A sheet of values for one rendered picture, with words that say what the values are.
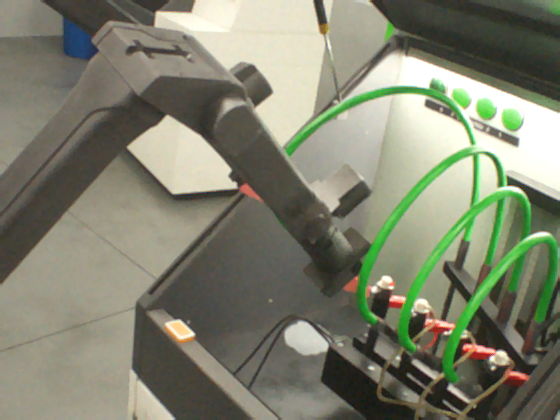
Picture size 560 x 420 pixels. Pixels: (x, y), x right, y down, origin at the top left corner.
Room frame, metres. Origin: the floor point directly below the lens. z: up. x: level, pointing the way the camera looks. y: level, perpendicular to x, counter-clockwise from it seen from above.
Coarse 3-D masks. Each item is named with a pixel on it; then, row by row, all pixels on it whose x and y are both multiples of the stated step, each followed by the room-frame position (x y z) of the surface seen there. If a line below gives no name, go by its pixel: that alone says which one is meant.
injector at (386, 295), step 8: (384, 288) 1.05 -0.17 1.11; (392, 288) 1.05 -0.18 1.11; (376, 296) 1.05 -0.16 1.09; (384, 296) 1.04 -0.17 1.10; (376, 304) 1.05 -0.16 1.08; (384, 304) 1.05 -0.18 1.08; (376, 312) 1.05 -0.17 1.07; (384, 312) 1.05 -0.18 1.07; (368, 328) 1.06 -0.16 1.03; (368, 336) 1.05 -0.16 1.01; (376, 336) 1.05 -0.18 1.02; (368, 344) 1.05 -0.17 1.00; (368, 352) 1.05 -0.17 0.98
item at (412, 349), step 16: (496, 192) 0.93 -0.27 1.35; (512, 192) 0.95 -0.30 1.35; (480, 208) 0.90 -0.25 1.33; (528, 208) 0.99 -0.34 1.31; (464, 224) 0.88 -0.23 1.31; (528, 224) 1.00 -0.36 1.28; (448, 240) 0.87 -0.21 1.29; (432, 256) 0.86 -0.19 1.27; (416, 288) 0.84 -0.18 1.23; (512, 288) 1.02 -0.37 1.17; (400, 320) 0.84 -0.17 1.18; (400, 336) 0.84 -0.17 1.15; (416, 352) 0.86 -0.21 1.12; (432, 368) 0.90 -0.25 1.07
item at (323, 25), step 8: (320, 0) 1.31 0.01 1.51; (320, 8) 1.32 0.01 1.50; (320, 16) 1.32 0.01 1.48; (320, 24) 1.32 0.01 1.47; (328, 24) 1.33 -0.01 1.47; (320, 32) 1.33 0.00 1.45; (328, 32) 1.33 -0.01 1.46; (328, 40) 1.34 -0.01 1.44; (328, 48) 1.34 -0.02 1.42; (328, 56) 1.35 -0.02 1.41; (336, 80) 1.36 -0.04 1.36; (336, 88) 1.36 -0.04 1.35; (336, 104) 1.37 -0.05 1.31; (344, 112) 1.38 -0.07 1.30
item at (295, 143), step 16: (368, 96) 1.10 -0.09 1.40; (432, 96) 1.14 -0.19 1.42; (448, 96) 1.15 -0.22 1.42; (336, 112) 1.08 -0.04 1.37; (464, 112) 1.17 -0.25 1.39; (304, 128) 1.07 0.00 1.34; (464, 128) 1.17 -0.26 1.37; (480, 160) 1.18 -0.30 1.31; (480, 176) 1.19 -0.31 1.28; (464, 240) 1.19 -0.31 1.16
